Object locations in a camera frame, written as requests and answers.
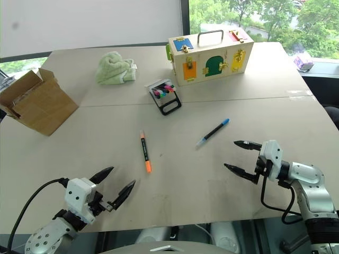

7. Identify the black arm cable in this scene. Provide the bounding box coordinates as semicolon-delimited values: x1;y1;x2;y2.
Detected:
260;174;303;225
6;178;70;252

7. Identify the open brown cardboard box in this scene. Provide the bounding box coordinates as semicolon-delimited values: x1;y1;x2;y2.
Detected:
0;68;80;137

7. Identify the wooden lock box with handle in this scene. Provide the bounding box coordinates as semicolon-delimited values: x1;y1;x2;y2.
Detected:
166;29;255;87

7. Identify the white window blind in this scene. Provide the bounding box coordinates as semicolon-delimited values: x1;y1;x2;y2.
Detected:
0;0;184;59

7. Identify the grey metal frame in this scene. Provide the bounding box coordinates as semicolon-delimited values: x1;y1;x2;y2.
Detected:
0;69;16;92

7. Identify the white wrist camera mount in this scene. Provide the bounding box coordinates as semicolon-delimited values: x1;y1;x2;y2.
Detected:
257;140;284;182
64;177;97;223

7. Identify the purple tissue packet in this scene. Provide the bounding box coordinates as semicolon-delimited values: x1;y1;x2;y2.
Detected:
293;53;314;72

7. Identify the light green towel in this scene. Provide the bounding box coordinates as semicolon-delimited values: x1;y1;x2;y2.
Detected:
95;51;138;86

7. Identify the white rounded robot leg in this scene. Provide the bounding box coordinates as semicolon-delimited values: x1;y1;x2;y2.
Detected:
210;221;241;254
135;226;175;246

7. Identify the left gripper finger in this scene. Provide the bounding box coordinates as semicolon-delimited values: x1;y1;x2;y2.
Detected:
89;166;115;184
106;179;137;212

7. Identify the black marker holder with markers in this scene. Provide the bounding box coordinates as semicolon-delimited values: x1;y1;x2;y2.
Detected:
144;78;183;116

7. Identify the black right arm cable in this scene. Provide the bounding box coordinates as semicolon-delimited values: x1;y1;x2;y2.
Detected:
260;174;303;225

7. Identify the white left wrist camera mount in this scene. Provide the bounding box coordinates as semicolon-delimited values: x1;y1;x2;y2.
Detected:
64;177;97;223

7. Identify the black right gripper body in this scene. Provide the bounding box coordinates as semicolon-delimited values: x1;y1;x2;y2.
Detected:
254;155;270;184

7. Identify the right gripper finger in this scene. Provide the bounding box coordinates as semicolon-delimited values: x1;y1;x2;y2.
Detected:
224;162;260;185
233;140;263;152

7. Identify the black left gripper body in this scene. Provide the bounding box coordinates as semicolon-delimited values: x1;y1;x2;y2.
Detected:
88;190;109;216

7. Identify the orange marker pen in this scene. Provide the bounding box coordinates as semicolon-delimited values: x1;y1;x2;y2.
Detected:
139;129;153;174

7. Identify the dark chair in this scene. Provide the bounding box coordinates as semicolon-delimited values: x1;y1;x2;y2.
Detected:
324;105;339;128

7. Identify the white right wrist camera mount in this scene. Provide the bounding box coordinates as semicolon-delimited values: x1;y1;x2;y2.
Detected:
257;140;284;182

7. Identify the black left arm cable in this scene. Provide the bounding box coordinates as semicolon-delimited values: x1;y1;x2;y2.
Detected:
6;178;70;252

